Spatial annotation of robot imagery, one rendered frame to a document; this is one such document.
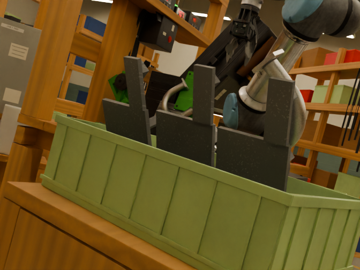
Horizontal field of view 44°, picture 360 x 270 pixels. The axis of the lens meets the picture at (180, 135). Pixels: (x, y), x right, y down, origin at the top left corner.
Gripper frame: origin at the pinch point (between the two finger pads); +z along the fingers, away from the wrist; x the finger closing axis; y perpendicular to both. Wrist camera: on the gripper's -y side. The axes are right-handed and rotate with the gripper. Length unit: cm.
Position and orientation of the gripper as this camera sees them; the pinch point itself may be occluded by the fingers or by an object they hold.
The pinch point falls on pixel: (237, 61)
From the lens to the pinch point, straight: 172.3
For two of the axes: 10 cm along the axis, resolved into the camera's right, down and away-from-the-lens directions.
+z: -2.7, 9.6, 0.3
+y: -4.3, -0.9, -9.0
